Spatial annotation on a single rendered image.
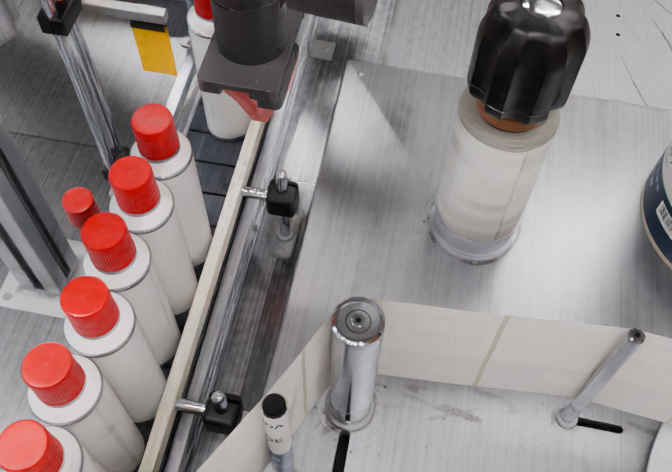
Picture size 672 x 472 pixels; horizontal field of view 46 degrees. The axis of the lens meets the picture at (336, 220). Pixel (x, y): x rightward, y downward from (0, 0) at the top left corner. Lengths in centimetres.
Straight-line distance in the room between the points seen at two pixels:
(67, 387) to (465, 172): 37
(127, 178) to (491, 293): 37
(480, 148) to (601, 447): 29
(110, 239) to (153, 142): 10
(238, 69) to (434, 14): 50
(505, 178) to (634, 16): 51
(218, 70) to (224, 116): 21
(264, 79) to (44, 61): 50
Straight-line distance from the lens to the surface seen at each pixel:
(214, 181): 85
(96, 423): 60
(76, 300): 56
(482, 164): 67
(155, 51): 68
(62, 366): 55
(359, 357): 57
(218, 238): 77
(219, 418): 69
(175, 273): 70
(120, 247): 58
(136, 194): 61
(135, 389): 67
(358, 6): 55
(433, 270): 79
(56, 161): 96
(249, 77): 62
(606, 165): 91
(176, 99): 81
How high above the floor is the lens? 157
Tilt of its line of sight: 58 degrees down
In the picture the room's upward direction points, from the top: 2 degrees clockwise
